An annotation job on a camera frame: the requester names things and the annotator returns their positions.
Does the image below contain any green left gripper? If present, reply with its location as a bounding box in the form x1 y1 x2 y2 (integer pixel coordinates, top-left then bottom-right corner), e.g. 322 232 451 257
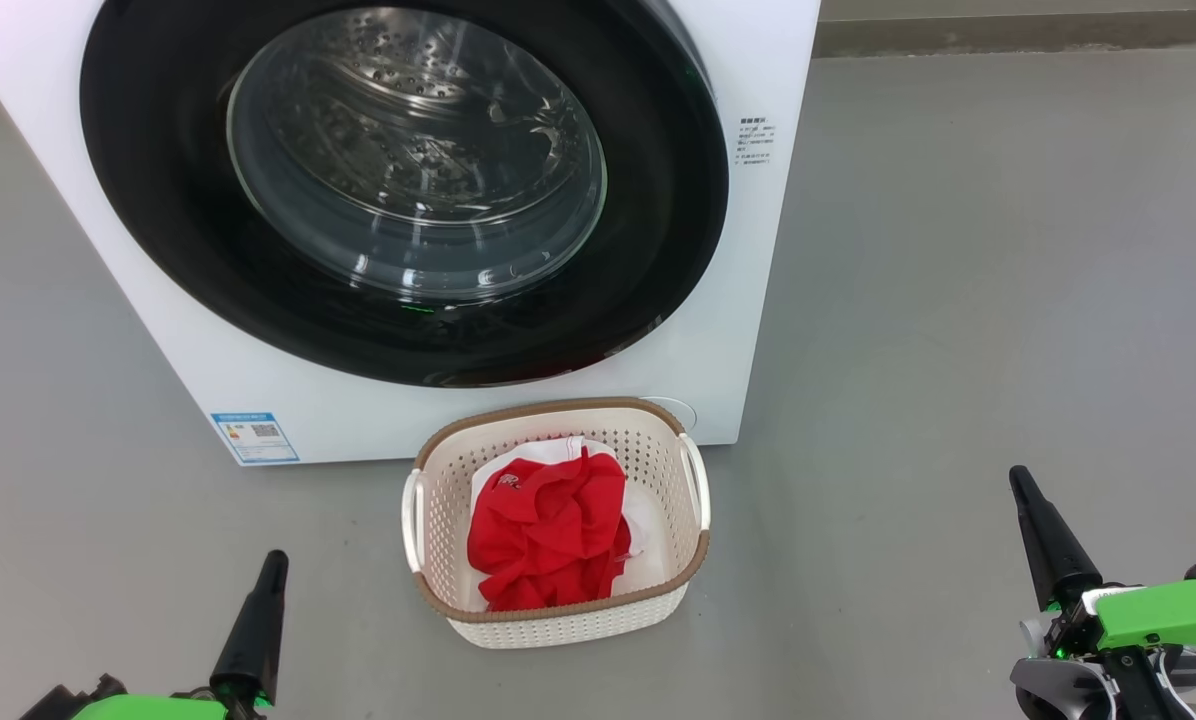
18 549 290 720

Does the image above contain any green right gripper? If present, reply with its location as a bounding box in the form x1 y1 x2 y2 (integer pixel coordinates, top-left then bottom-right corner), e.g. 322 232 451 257
1009 464 1196 720

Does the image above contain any red garment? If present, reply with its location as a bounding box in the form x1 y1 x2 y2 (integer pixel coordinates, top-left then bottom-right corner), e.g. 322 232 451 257
466 447 634 612

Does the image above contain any white garment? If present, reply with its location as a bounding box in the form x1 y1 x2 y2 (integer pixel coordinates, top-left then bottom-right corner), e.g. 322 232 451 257
470 436 671 591

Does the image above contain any black round glass washer door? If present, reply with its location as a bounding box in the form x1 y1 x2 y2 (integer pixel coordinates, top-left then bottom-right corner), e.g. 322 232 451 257
80 0 729 388

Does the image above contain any cream laundry basket brown rim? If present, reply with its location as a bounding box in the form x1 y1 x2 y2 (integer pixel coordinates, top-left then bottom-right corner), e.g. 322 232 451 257
401 397 711 650

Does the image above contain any white front-load washing machine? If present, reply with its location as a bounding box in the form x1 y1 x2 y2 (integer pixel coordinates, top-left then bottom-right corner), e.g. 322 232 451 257
0 0 821 466

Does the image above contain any printed black text notice label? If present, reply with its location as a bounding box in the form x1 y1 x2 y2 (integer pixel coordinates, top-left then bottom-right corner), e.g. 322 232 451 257
738 115 779 169

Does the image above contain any stainless steel washing machine drum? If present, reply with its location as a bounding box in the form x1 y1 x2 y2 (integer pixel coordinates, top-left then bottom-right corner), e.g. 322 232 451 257
228 8 607 301

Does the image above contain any blue energy label sticker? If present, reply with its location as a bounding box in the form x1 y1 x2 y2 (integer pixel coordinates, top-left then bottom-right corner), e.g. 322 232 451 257
210 412 300 464

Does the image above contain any round white filter cover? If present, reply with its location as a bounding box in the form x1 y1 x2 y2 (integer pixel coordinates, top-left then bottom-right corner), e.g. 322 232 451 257
643 397 699 436

